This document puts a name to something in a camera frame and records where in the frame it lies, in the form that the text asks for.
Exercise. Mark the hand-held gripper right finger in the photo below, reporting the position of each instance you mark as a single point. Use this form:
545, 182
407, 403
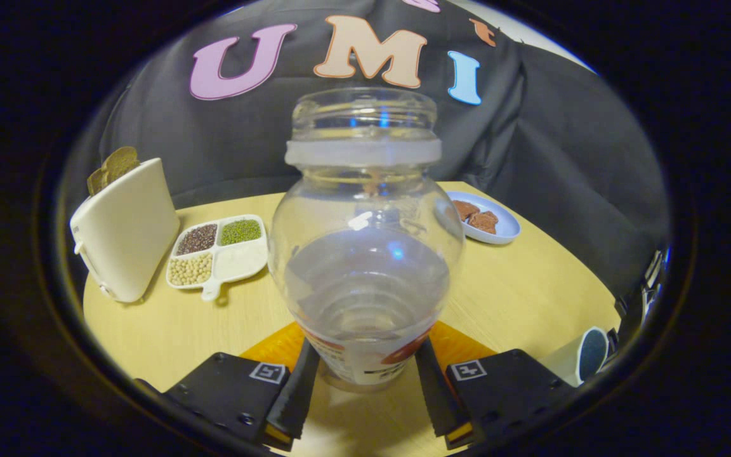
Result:
435, 397

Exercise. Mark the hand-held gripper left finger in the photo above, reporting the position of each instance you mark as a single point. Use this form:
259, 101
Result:
299, 393

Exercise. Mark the clear plastic juice bottle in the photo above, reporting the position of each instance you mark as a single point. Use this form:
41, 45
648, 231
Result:
365, 292

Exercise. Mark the white cup dark blue inside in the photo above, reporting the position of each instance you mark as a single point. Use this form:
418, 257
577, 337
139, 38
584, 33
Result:
562, 365

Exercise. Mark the wooden table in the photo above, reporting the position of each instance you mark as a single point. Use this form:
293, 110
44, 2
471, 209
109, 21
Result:
518, 292

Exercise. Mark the white divided dish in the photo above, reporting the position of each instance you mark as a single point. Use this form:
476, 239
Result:
242, 260

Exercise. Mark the pile of beige beans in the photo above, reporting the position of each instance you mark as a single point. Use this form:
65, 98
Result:
190, 269

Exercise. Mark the pile of green beans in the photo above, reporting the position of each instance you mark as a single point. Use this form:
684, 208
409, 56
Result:
240, 231

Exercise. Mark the brown cookie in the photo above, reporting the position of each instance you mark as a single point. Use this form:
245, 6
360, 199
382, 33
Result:
465, 209
484, 222

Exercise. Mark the pile of dark red beans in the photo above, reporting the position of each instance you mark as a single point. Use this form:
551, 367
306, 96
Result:
197, 238

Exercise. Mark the light blue plate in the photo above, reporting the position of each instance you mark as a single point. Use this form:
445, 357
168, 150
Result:
508, 223

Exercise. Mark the white toaster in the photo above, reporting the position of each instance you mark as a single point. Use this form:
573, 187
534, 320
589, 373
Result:
127, 235

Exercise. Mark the black backdrop cloth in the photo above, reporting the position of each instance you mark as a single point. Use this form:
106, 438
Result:
562, 158

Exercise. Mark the brown bread slice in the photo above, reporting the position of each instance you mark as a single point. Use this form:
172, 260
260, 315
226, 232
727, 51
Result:
121, 162
96, 181

